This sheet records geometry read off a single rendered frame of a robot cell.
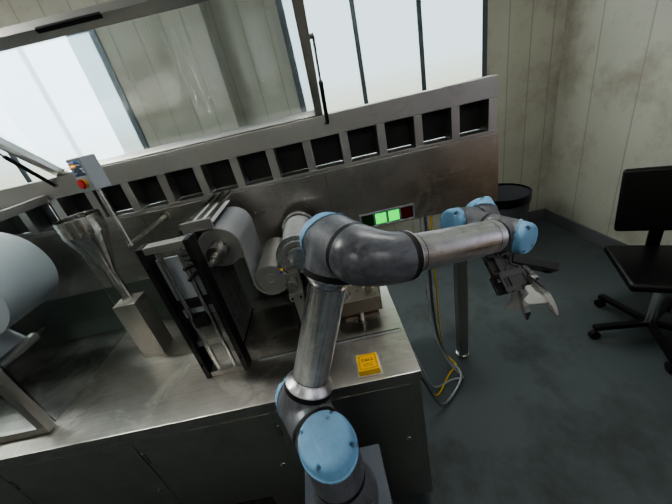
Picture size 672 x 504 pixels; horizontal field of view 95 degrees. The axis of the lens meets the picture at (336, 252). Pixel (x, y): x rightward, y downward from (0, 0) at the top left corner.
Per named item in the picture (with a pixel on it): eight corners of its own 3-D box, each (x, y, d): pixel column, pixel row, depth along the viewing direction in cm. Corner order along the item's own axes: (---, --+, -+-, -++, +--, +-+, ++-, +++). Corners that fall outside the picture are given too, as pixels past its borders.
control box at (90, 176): (78, 194, 95) (58, 161, 90) (98, 187, 100) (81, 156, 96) (91, 192, 92) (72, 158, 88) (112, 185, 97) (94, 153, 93)
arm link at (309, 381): (290, 462, 68) (334, 220, 54) (268, 413, 80) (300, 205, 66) (336, 446, 74) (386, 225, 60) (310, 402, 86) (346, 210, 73)
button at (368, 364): (360, 377, 100) (358, 371, 99) (357, 360, 106) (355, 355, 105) (381, 372, 100) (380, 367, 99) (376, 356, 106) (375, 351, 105)
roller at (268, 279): (260, 297, 115) (249, 270, 109) (268, 264, 138) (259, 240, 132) (291, 290, 114) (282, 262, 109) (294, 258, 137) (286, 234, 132)
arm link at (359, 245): (364, 245, 45) (547, 212, 68) (329, 227, 54) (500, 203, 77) (361, 314, 49) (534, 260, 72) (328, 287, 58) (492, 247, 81)
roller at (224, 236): (208, 270, 109) (192, 234, 103) (225, 241, 132) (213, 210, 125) (246, 261, 109) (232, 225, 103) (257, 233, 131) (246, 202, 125)
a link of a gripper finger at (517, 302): (504, 319, 89) (500, 291, 86) (524, 312, 89) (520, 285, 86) (511, 324, 86) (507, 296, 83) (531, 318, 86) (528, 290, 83)
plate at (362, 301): (341, 317, 118) (338, 304, 115) (334, 266, 153) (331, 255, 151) (382, 308, 117) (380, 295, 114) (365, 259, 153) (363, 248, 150)
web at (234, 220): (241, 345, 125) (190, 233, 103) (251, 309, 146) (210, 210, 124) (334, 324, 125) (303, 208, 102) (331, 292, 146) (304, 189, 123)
